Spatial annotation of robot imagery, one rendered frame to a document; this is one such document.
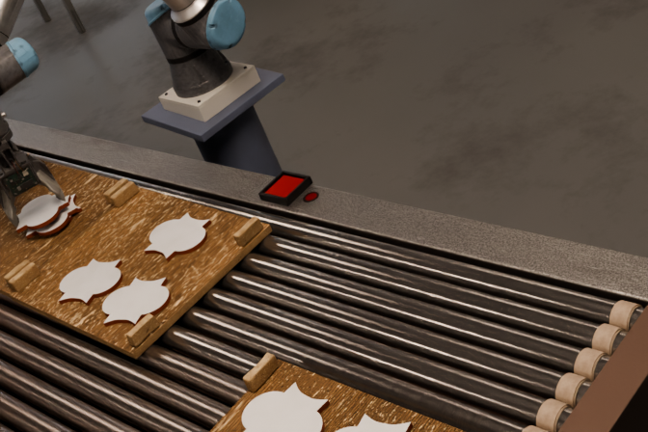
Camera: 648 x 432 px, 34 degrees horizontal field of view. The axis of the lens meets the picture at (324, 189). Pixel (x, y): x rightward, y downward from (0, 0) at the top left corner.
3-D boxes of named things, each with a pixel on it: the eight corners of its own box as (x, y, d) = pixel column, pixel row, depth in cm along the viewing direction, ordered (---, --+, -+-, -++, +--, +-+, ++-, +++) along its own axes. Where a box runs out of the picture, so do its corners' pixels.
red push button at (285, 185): (285, 179, 210) (283, 174, 210) (308, 184, 206) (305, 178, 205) (266, 198, 207) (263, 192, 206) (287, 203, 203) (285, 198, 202)
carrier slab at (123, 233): (142, 192, 225) (139, 186, 224) (273, 230, 196) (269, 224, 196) (13, 301, 208) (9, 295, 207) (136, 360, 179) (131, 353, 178)
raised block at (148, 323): (155, 322, 183) (148, 310, 182) (162, 325, 182) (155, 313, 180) (129, 345, 180) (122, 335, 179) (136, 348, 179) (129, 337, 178)
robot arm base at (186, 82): (204, 64, 270) (188, 29, 266) (244, 65, 260) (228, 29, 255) (164, 96, 263) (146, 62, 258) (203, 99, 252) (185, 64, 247)
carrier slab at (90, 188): (38, 163, 254) (34, 157, 253) (141, 191, 226) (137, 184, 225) (-83, 256, 236) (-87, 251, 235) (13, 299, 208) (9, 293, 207)
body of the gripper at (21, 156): (10, 203, 212) (-21, 154, 205) (2, 186, 219) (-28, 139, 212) (44, 184, 213) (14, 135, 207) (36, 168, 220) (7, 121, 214)
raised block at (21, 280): (38, 271, 210) (31, 260, 209) (42, 273, 209) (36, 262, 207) (13, 291, 207) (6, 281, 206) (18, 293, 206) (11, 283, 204)
